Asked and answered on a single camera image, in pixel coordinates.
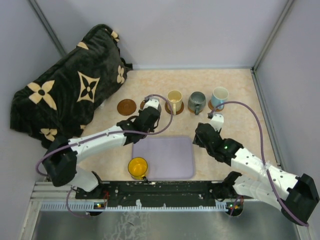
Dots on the yellow transparent mug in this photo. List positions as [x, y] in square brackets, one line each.
[138, 168]

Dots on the dark brown grooved coaster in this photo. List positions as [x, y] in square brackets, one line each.
[126, 107]

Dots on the lavender plastic tray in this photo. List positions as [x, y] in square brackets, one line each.
[169, 158]

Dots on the transparent purple cup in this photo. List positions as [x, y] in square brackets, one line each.
[157, 104]

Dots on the black floral plush blanket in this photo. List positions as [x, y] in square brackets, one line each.
[62, 101]

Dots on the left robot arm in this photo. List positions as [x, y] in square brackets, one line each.
[61, 164]

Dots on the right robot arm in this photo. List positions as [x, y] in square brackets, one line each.
[295, 196]

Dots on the grey green mug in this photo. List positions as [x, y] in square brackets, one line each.
[197, 98]

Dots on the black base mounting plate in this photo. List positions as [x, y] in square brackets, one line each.
[160, 193]

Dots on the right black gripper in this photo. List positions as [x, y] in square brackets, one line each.
[205, 129]

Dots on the cream and blue mug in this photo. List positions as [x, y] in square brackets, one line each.
[219, 96]

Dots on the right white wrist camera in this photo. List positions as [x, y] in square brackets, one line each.
[216, 121]

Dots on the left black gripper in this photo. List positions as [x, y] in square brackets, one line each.
[152, 113]

